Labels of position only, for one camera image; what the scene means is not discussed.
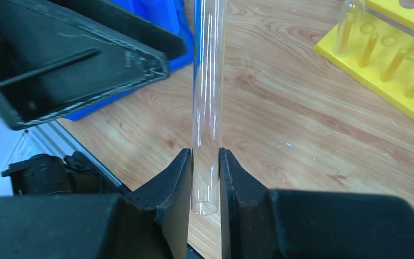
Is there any yellow test tube rack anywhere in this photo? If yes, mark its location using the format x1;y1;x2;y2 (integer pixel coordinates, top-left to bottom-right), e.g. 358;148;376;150
314;1;414;120

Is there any clear test tube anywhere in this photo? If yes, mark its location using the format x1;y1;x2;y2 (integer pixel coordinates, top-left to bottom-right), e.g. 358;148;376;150
334;0;365;57
191;1;227;216

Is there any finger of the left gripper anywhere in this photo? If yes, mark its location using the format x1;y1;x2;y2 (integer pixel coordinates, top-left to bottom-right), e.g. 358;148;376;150
0;1;170;130
53;0;187;59

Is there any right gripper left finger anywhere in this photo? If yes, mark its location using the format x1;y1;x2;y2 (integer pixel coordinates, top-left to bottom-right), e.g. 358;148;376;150
0;148;192;258

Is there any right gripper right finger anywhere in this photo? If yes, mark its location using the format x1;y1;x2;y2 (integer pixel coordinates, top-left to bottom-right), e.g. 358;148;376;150
219;148;414;258

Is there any blue plastic bin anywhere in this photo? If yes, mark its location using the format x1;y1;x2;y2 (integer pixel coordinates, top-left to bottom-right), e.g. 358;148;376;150
64;0;195;121

